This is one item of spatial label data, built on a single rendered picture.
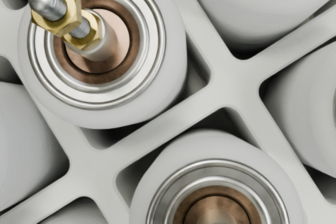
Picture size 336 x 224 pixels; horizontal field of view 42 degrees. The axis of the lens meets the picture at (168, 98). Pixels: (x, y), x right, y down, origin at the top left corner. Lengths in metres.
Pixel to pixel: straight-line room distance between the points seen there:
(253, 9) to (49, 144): 0.18
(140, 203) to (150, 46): 0.08
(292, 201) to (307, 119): 0.05
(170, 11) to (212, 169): 0.09
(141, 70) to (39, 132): 0.11
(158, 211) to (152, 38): 0.09
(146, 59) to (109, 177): 0.11
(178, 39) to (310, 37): 0.11
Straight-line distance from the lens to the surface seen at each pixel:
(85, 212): 0.35
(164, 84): 0.24
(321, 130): 0.25
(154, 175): 0.24
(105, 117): 0.24
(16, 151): 0.28
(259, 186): 0.24
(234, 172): 0.24
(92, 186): 0.32
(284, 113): 0.31
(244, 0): 0.25
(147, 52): 0.24
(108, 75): 0.24
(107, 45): 0.22
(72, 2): 0.17
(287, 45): 0.32
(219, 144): 0.24
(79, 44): 0.20
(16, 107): 0.30
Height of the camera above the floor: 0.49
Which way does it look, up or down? 87 degrees down
